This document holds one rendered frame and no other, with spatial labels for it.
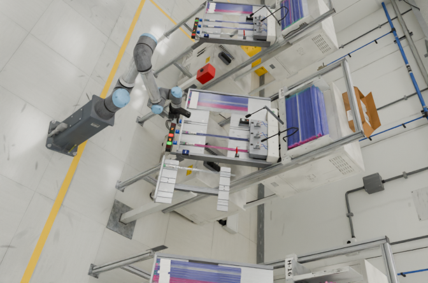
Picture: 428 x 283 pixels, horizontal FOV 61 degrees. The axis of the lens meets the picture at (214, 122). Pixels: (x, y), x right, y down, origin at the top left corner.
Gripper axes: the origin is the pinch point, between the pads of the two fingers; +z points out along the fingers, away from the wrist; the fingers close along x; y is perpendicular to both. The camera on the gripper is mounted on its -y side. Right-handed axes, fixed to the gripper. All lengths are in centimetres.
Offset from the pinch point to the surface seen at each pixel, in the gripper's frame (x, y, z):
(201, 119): -15.6, -16.5, 9.4
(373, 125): -16, -149, -10
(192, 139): 6.3, -12.2, 9.5
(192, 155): 21.1, -14.2, 9.5
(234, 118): -20.6, -42.7, 8.8
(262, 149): 12, -65, 2
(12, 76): -13, 128, -13
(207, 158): 21.1, -25.6, 10.1
